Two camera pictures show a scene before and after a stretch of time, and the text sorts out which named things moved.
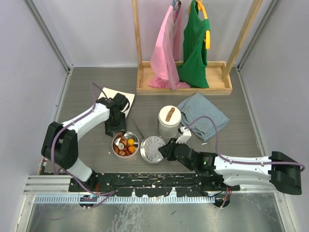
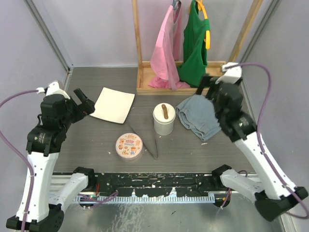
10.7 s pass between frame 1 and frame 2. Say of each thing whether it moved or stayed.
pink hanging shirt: stayed
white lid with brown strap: moved
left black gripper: moved
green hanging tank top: stayed
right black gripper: moved
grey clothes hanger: stayed
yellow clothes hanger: stayed
